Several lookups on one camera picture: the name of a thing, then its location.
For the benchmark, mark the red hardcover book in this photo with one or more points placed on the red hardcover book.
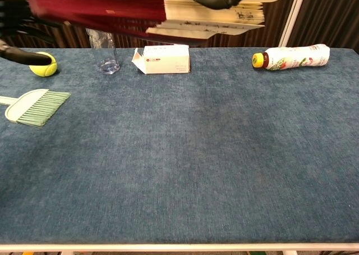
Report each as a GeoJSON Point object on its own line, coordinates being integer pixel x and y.
{"type": "Point", "coordinates": [98, 8]}

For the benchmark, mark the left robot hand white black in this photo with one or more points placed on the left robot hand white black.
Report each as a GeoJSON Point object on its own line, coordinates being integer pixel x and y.
{"type": "Point", "coordinates": [25, 58]}

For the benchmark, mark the white cardboard box open flap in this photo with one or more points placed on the white cardboard box open flap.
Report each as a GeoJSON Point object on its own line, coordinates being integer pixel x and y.
{"type": "Point", "coordinates": [168, 59]}

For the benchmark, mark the clear drinking glass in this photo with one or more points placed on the clear drinking glass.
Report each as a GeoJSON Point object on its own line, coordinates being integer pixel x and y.
{"type": "Point", "coordinates": [108, 61]}

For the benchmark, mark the blue fabric table mat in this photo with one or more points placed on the blue fabric table mat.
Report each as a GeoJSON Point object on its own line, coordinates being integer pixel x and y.
{"type": "Point", "coordinates": [179, 154]}

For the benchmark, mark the green bristle hand brush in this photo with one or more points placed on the green bristle hand brush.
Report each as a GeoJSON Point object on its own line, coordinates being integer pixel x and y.
{"type": "Point", "coordinates": [33, 107]}

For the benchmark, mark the white metal frame post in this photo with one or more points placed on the white metal frame post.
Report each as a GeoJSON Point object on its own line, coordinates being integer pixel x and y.
{"type": "Point", "coordinates": [293, 16]}

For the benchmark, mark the white drink bottle yellow cap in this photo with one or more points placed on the white drink bottle yellow cap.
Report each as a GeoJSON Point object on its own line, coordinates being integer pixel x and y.
{"type": "Point", "coordinates": [294, 58]}

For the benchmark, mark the yellow tennis ball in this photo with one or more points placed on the yellow tennis ball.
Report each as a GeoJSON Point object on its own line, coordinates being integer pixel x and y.
{"type": "Point", "coordinates": [45, 69]}

